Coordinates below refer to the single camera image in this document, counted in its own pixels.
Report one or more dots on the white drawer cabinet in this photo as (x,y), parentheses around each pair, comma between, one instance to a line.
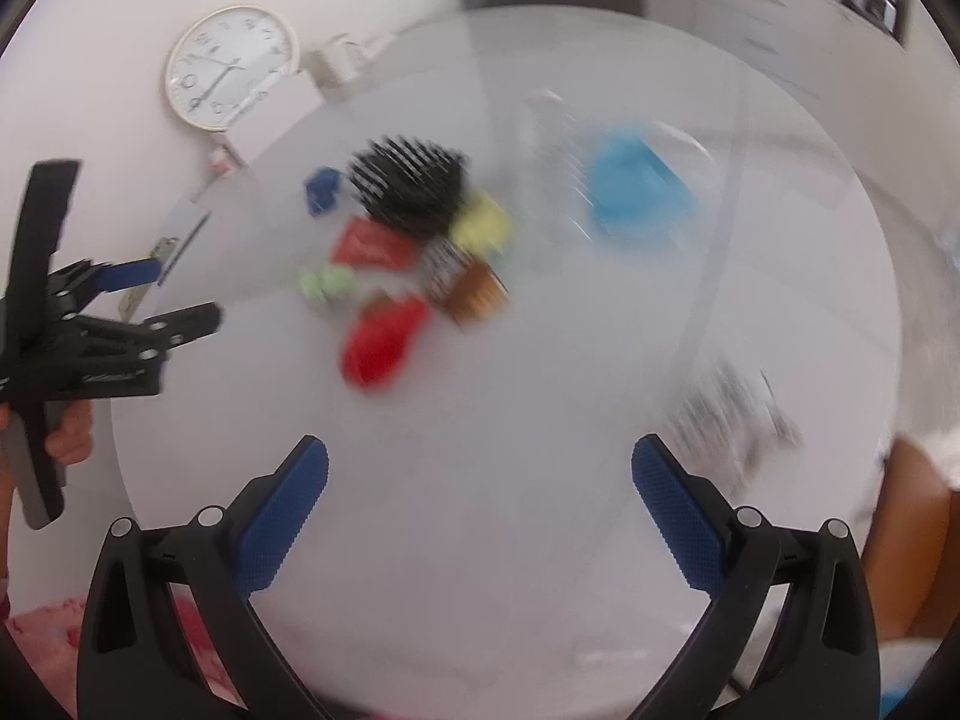
(765,22)

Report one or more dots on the white flat box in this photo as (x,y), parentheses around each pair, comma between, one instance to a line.
(281,116)

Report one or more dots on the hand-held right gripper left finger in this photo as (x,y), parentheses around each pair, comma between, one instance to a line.
(285,517)

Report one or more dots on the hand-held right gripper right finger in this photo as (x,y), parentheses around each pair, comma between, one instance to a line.
(679,517)

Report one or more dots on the small blue wrapper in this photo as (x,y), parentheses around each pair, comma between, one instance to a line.
(324,191)

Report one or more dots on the person's bare leg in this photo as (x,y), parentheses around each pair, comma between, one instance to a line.
(907,532)

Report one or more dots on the framed picture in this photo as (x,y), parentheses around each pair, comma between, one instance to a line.
(870,1)

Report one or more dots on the grey crumpled wrapper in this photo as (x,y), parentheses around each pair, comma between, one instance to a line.
(731,416)

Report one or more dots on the round white wall clock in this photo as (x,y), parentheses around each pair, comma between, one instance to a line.
(229,64)

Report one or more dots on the black hairbrush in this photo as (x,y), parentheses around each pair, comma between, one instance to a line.
(409,184)

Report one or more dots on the clear plastic bottle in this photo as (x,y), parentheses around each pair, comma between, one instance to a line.
(555,157)

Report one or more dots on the person's left hand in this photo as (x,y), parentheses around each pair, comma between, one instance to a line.
(73,435)

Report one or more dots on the blue face mask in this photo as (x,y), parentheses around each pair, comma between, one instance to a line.
(634,184)

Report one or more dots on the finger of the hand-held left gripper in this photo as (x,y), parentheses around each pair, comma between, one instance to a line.
(131,275)
(187,321)

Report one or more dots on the small green item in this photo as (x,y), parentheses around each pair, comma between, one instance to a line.
(328,283)

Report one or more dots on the pink patterned cloth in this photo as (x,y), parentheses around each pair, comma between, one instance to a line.
(45,637)

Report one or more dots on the red flat packet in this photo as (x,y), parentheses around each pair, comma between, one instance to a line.
(371,244)

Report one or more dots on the brown striped snack wrapper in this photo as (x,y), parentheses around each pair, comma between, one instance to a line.
(469,289)

